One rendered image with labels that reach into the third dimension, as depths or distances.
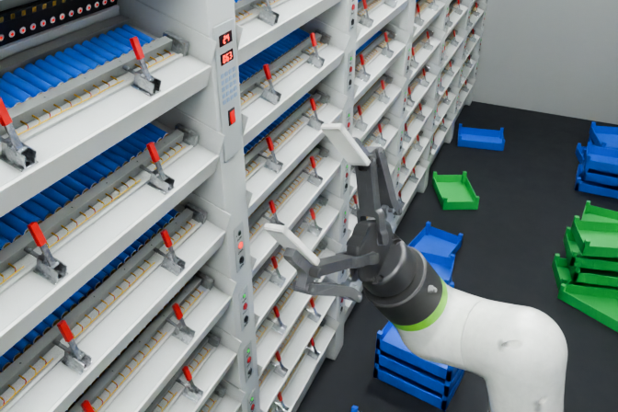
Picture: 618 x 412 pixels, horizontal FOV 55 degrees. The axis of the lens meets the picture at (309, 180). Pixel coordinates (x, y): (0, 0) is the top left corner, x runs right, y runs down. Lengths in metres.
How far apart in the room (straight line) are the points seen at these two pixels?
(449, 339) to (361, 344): 1.78
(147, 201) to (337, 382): 1.54
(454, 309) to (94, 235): 0.57
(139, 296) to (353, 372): 1.46
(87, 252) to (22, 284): 0.11
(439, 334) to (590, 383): 1.89
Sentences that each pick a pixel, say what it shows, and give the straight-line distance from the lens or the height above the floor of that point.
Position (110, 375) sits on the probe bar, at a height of 0.97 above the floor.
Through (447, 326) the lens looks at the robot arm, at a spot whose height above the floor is 1.31.
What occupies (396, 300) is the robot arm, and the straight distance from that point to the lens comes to 0.77.
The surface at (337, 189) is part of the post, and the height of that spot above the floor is 0.82.
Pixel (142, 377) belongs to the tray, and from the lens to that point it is 1.28.
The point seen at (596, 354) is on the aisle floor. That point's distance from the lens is 2.81.
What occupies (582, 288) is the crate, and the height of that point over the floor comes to 0.04.
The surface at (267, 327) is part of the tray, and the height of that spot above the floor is 0.57.
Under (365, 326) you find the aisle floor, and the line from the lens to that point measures 2.67.
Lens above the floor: 1.88
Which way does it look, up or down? 31 degrees down
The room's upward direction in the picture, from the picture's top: straight up
